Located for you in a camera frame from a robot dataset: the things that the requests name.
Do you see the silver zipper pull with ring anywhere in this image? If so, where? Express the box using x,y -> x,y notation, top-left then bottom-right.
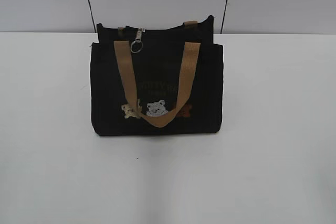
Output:
130,28 -> 145,54

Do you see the black canvas tote bag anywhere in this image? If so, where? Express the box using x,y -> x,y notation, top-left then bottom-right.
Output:
90,16 -> 224,136

